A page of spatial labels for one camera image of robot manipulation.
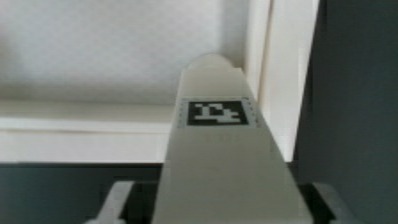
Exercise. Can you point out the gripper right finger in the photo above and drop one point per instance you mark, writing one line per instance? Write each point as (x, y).
(326, 204)

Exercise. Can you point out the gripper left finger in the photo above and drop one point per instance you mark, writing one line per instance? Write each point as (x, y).
(129, 204)

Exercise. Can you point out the white desk top tray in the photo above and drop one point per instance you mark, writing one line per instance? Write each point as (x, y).
(99, 50)

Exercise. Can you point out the white L-shaped obstacle fence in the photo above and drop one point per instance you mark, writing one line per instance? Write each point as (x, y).
(77, 132)

